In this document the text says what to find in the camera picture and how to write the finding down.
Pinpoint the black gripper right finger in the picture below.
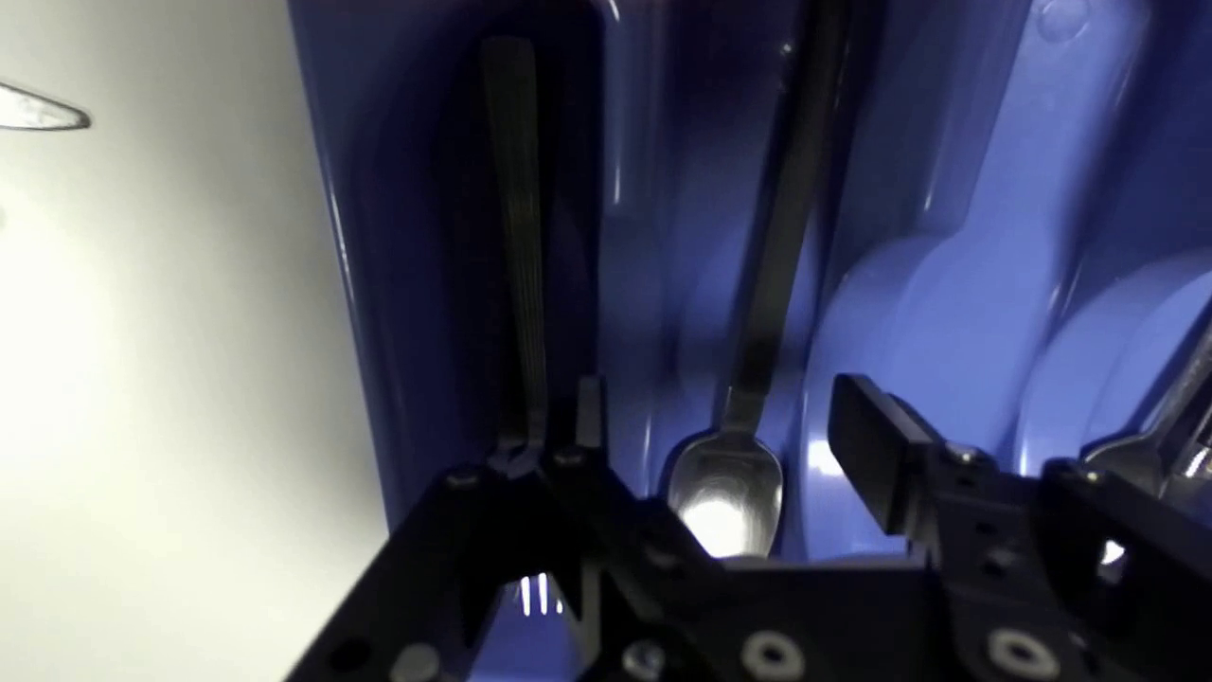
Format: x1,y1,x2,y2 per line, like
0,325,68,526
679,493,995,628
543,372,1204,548
828,376,1212,682

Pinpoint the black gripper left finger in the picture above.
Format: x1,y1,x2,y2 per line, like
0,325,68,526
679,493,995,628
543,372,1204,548
285,377,747,682

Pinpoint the black-handled spoon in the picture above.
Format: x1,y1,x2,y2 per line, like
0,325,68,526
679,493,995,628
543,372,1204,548
661,0,872,560

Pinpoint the black-handled knife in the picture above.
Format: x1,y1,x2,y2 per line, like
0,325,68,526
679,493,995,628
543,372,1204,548
0,84,92,132

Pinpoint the blue cutlery tray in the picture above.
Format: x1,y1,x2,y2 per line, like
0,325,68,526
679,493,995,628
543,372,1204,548
285,0,1212,682

